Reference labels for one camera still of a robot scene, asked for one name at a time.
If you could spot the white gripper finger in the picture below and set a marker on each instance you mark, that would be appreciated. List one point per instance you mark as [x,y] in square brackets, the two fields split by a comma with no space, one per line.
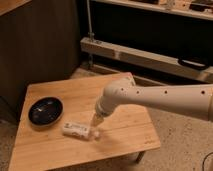
[94,123]

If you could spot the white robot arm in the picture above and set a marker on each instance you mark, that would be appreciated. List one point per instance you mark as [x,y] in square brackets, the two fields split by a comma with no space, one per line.
[190,100]

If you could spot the white plastic bottle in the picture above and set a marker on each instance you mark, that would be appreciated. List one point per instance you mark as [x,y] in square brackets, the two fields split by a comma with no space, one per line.
[80,131]

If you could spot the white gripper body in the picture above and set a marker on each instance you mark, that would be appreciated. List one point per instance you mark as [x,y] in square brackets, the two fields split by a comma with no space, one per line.
[98,117]

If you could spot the wooden cabinet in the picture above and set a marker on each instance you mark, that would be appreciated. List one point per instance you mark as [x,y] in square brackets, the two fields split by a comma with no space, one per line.
[39,42]

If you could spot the wooden shelf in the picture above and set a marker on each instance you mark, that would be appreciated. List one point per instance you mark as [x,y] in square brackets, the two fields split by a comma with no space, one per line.
[158,8]

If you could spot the metal pole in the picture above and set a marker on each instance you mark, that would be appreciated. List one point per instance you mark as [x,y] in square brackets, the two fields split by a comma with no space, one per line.
[91,34]

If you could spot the black ceramic bowl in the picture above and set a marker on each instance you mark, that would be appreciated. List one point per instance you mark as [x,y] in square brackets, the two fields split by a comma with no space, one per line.
[45,111]

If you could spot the wooden table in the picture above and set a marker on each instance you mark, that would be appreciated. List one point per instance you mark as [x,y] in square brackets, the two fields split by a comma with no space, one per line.
[129,130]

